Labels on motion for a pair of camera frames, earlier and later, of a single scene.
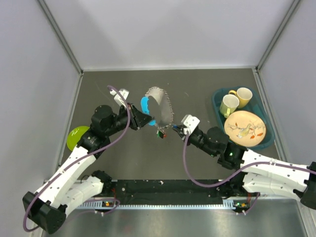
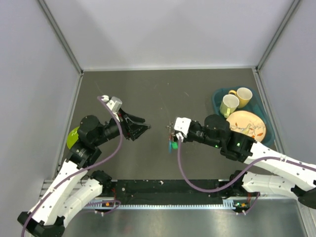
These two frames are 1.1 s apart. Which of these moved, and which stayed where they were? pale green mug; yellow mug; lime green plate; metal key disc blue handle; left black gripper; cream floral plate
Moved: metal key disc blue handle; left black gripper
Stayed: lime green plate; cream floral plate; pale green mug; yellow mug
